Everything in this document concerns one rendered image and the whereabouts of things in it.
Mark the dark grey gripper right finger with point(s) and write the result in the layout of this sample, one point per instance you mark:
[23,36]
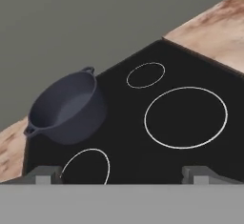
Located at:
[200,174]

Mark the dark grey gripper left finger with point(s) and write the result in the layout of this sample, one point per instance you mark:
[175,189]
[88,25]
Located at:
[44,174]

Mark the dark blue pot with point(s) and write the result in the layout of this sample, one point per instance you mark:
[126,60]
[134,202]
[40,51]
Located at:
[68,107]

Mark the black hob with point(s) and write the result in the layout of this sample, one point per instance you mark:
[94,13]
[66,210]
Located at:
[178,113]

